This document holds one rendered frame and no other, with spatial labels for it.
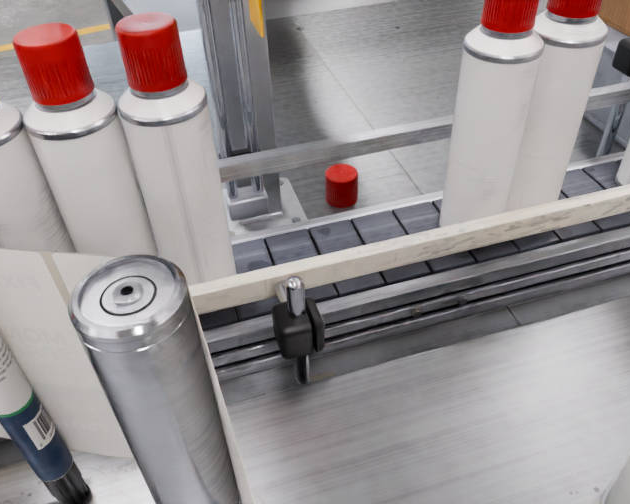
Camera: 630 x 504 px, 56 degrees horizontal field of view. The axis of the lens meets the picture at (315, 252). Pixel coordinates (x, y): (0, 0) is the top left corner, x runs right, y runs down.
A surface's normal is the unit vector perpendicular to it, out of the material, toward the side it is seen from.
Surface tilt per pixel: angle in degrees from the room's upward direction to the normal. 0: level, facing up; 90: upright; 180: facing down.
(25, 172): 90
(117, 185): 90
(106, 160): 90
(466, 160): 90
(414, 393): 0
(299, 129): 0
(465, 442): 0
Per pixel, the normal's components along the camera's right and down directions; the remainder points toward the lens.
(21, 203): 0.69, 0.47
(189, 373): 0.85, 0.33
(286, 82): -0.04, -0.74
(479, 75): -0.73, 0.48
